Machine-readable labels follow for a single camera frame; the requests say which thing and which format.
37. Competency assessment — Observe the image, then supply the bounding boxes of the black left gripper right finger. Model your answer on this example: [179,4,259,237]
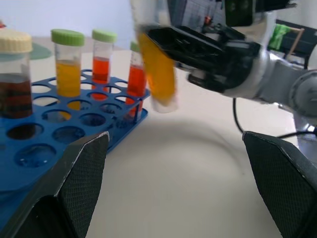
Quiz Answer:
[242,130,317,238]

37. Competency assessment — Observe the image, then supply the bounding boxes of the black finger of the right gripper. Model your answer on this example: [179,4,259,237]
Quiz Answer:
[177,25,247,45]
[145,27,225,74]

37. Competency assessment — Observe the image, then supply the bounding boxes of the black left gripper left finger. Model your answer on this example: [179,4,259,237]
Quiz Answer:
[0,131,110,238]

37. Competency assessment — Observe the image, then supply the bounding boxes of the orange-yellow liquid test tube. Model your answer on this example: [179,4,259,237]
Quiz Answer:
[131,0,179,114]

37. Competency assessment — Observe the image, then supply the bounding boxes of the blue test tube rack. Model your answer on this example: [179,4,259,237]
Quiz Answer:
[0,68,149,199]

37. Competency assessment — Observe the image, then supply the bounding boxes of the red tube, green cap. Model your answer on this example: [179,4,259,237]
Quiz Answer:
[124,41,147,122]
[91,29,118,100]

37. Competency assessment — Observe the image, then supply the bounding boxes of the green cloth item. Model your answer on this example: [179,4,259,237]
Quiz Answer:
[268,23,291,51]

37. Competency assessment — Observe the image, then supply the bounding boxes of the yellow tube, green cap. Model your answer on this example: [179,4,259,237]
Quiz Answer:
[51,29,85,119]

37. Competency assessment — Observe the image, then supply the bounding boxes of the dark brown tube, cream cap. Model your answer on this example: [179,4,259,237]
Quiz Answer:
[0,31,34,139]

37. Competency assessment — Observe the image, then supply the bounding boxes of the pale green round disc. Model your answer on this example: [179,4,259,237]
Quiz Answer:
[30,41,53,60]

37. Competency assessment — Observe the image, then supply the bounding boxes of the grey pegboard tool wall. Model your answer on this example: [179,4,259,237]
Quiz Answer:
[166,0,227,32]

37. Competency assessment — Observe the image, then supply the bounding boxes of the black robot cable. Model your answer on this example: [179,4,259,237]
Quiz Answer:
[232,97,317,139]

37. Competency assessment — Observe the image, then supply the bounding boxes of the wooden stick frame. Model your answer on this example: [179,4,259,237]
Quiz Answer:
[286,26,306,60]

